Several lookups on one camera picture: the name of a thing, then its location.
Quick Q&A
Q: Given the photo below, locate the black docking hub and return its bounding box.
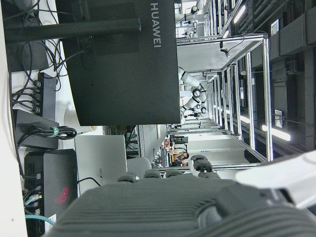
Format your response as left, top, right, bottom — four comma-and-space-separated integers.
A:
36, 72, 59, 117

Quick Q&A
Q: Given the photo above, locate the white humanoid robot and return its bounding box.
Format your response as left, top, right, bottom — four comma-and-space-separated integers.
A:
177, 66, 210, 124

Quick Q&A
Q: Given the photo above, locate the long ceiling light tube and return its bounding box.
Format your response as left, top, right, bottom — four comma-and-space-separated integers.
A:
261, 124, 291, 142
233, 4, 246, 24

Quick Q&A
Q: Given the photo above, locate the black Huawei monitor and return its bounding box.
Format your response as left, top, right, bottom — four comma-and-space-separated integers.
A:
55, 0, 183, 126

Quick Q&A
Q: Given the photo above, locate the grey office chair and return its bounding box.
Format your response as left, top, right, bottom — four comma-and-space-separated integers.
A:
126, 157, 152, 178

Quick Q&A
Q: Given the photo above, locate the black power adapter box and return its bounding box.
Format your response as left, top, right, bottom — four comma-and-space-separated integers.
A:
14, 110, 60, 150

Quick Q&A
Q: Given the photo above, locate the coiled black cable green tie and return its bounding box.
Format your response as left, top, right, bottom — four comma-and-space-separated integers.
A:
18, 125, 78, 149

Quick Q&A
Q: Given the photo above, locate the teal network cable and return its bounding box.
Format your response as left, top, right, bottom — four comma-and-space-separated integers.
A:
24, 214, 56, 227

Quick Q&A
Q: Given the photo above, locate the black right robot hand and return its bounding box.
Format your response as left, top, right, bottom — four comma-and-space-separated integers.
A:
45, 150, 316, 237

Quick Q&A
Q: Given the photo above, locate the aluminium frame cage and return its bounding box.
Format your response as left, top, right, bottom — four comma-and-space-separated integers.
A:
176, 34, 275, 162

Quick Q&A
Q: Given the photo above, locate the silver laptop lid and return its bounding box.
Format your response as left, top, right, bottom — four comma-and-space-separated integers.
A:
75, 135, 128, 196

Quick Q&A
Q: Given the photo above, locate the black ROG mini computer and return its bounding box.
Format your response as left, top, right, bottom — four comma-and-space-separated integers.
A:
24, 149, 79, 235

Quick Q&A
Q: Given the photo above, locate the seated person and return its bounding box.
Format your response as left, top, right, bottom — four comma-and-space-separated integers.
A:
172, 151, 190, 167

